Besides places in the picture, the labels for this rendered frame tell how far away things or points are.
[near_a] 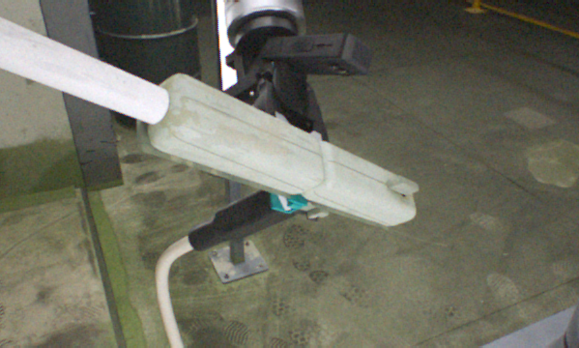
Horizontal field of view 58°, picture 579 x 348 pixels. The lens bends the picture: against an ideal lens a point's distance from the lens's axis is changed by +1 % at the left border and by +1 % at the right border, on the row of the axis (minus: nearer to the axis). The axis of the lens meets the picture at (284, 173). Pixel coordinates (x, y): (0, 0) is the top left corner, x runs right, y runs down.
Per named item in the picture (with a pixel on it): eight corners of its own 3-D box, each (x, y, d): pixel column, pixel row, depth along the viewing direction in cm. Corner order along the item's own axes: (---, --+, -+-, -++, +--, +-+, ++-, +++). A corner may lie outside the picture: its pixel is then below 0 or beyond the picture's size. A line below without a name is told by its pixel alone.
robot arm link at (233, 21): (317, 4, 61) (260, -42, 54) (323, 38, 59) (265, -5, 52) (261, 43, 66) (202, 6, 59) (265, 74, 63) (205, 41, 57)
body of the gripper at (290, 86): (268, 160, 58) (257, 72, 63) (329, 130, 54) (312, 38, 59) (217, 141, 53) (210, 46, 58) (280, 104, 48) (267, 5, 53)
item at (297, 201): (284, 173, 50) (302, 164, 48) (289, 214, 48) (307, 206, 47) (266, 166, 48) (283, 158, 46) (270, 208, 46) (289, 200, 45)
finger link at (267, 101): (285, 167, 50) (282, 97, 54) (300, 160, 49) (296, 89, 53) (251, 148, 47) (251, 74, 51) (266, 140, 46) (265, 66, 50)
